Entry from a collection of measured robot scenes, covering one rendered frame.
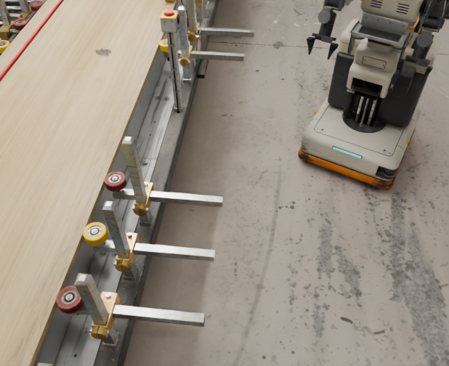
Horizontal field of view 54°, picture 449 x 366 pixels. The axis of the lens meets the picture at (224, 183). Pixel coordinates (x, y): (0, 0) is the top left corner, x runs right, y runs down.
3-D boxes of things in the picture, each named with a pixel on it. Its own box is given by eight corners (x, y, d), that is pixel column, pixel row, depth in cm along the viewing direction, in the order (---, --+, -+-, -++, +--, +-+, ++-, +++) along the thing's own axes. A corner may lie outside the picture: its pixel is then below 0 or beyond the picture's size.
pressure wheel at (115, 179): (115, 208, 172) (109, 188, 164) (106, 194, 177) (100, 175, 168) (133, 198, 175) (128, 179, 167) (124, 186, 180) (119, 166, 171)
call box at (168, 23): (179, 26, 199) (178, 10, 193) (176, 34, 194) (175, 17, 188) (164, 25, 199) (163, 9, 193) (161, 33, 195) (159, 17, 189)
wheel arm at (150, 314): (205, 318, 139) (205, 312, 136) (203, 328, 137) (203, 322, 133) (72, 304, 142) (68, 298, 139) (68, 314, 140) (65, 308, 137)
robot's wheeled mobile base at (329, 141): (329, 106, 337) (335, 78, 319) (413, 133, 316) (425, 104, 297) (295, 160, 298) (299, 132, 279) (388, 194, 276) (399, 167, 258)
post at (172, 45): (184, 107, 231) (176, 26, 197) (182, 112, 227) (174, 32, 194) (175, 106, 231) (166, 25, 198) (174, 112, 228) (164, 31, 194)
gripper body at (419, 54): (428, 65, 189) (435, 48, 186) (404, 59, 192) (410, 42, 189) (429, 64, 194) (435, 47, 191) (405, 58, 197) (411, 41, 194)
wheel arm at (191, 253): (215, 255, 157) (215, 248, 154) (213, 263, 155) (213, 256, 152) (97, 245, 161) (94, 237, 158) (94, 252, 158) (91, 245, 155)
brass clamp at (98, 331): (122, 301, 143) (119, 293, 140) (110, 340, 134) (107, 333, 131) (103, 298, 144) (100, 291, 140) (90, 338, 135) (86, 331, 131)
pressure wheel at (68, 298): (65, 327, 139) (55, 311, 131) (65, 305, 144) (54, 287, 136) (91, 321, 141) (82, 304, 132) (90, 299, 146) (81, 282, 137)
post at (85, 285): (122, 345, 152) (90, 272, 117) (119, 355, 150) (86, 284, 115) (112, 343, 153) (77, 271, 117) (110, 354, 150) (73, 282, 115)
